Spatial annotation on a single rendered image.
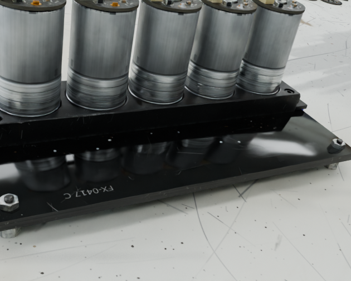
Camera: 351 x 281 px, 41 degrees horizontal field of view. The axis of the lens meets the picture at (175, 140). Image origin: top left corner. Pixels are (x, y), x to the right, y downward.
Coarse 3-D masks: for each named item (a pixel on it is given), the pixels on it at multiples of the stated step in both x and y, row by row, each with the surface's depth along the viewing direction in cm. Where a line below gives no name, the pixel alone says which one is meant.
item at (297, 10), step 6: (252, 0) 21; (258, 0) 21; (288, 0) 22; (294, 0) 22; (264, 6) 21; (270, 6) 21; (276, 6) 21; (282, 6) 21; (288, 6) 21; (294, 6) 21; (300, 6) 22; (288, 12) 21; (294, 12) 21; (300, 12) 21
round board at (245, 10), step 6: (204, 0) 20; (228, 0) 20; (240, 0) 21; (246, 0) 20; (216, 6) 19; (222, 6) 19; (228, 6) 19; (234, 6) 20; (246, 6) 20; (252, 6) 20; (240, 12) 19; (246, 12) 20
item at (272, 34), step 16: (256, 16) 21; (272, 16) 21; (288, 16) 21; (256, 32) 21; (272, 32) 21; (288, 32) 21; (256, 48) 22; (272, 48) 22; (288, 48) 22; (256, 64) 22; (272, 64) 22; (240, 80) 23; (256, 80) 22; (272, 80) 23
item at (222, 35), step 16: (208, 16) 20; (224, 16) 19; (240, 16) 20; (208, 32) 20; (224, 32) 20; (240, 32) 20; (192, 48) 21; (208, 48) 20; (224, 48) 20; (240, 48) 21; (192, 64) 21; (208, 64) 21; (224, 64) 21; (240, 64) 21; (192, 80) 21; (208, 80) 21; (224, 80) 21; (208, 96) 21; (224, 96) 22
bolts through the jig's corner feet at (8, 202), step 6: (336, 144) 22; (342, 144) 22; (0, 198) 15; (6, 198) 15; (12, 198) 15; (0, 204) 14; (6, 204) 14; (12, 204) 15; (18, 204) 15; (6, 210) 15; (12, 210) 15
